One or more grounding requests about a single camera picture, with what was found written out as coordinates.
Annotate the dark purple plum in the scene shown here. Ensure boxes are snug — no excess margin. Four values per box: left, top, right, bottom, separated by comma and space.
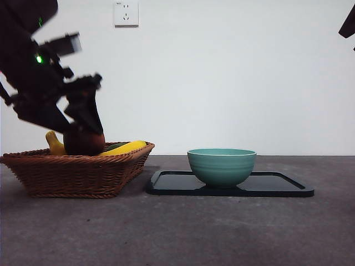
63, 129, 106, 156

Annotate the teal bowl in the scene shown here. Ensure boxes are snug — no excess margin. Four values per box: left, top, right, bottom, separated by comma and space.
187, 149, 257, 190

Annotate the curved yellow banana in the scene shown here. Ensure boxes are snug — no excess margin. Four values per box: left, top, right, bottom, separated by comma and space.
45, 131, 67, 156

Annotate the dark green vegetable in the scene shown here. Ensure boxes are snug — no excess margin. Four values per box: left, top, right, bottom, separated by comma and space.
105, 142, 130, 152

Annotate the brown wicker basket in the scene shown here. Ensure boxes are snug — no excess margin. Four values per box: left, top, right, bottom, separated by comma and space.
0, 141, 155, 199

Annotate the dark rectangular tray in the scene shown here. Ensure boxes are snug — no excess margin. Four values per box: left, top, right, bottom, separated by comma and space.
146, 170, 316, 198

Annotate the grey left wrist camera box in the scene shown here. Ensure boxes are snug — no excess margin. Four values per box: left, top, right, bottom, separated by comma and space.
38, 32, 83, 60

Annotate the white wall socket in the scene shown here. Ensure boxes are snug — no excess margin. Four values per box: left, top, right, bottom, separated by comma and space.
114, 0, 139, 28

